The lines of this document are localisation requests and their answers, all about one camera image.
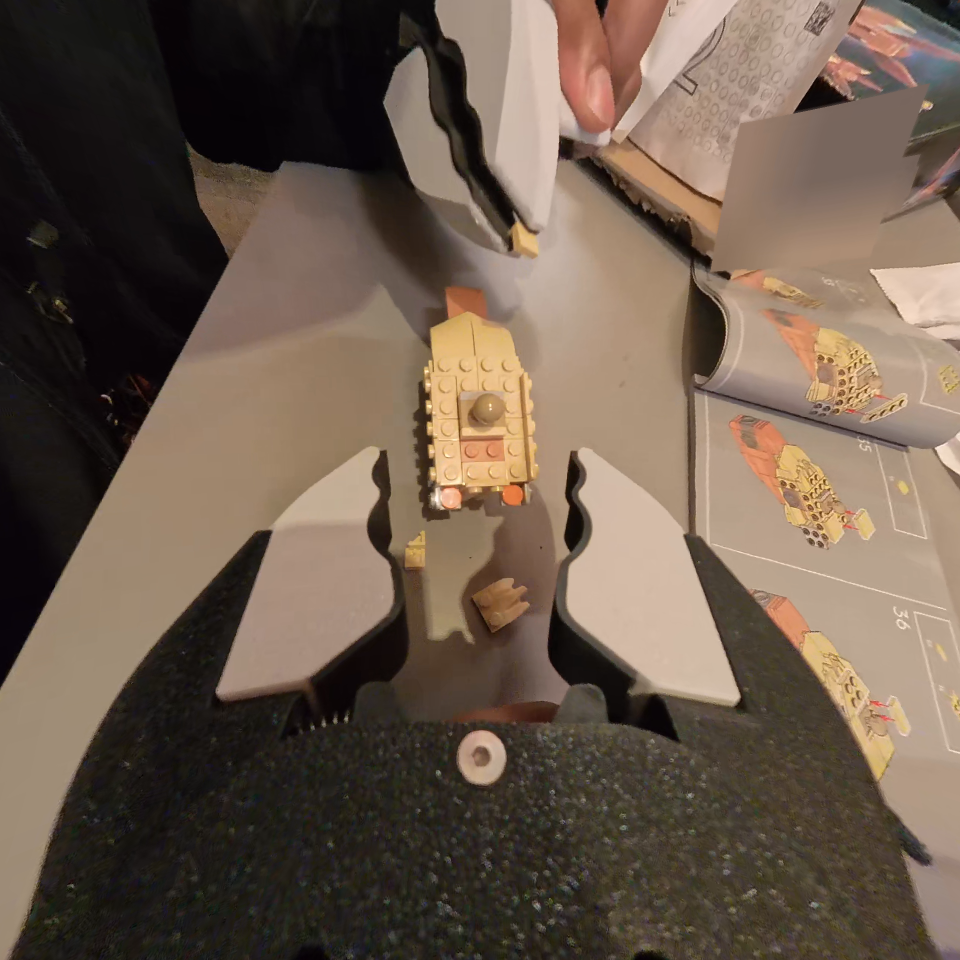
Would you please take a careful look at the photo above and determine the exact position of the white printed paper bag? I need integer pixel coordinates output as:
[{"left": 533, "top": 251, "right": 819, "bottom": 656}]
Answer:
[{"left": 615, "top": 0, "right": 865, "bottom": 205}]

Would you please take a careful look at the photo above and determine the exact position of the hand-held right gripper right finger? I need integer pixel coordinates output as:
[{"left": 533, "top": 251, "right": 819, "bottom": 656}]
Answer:
[{"left": 547, "top": 447, "right": 744, "bottom": 710}]

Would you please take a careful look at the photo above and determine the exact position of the grey instruction booklet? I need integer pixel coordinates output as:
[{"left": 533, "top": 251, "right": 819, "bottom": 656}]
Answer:
[{"left": 688, "top": 258, "right": 960, "bottom": 785}]

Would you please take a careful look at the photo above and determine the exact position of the torn white paper bag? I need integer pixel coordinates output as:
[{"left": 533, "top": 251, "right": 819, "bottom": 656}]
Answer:
[{"left": 870, "top": 262, "right": 960, "bottom": 331}]

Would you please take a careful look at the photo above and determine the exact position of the tan claw brick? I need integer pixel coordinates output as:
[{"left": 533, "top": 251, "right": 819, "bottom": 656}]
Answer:
[{"left": 470, "top": 576, "right": 531, "bottom": 636}]

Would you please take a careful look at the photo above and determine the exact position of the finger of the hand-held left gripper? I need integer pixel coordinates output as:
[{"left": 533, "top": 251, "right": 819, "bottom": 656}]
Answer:
[
  {"left": 382, "top": 30, "right": 528, "bottom": 254},
  {"left": 433, "top": 0, "right": 562, "bottom": 235}
]

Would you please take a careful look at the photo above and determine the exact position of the person's left hand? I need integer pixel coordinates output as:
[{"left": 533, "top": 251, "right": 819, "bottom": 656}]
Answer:
[{"left": 553, "top": 0, "right": 678, "bottom": 135}]

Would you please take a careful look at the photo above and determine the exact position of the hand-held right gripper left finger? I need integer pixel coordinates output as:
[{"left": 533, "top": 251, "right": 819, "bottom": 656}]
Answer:
[{"left": 216, "top": 446, "right": 411, "bottom": 704}]

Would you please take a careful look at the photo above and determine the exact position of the tan and orange brick model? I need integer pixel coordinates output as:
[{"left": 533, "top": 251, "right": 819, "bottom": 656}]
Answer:
[{"left": 416, "top": 286, "right": 543, "bottom": 520}]

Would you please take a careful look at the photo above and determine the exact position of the colourful picture box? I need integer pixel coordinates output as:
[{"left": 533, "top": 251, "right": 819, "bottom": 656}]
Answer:
[{"left": 821, "top": 0, "right": 960, "bottom": 215}]

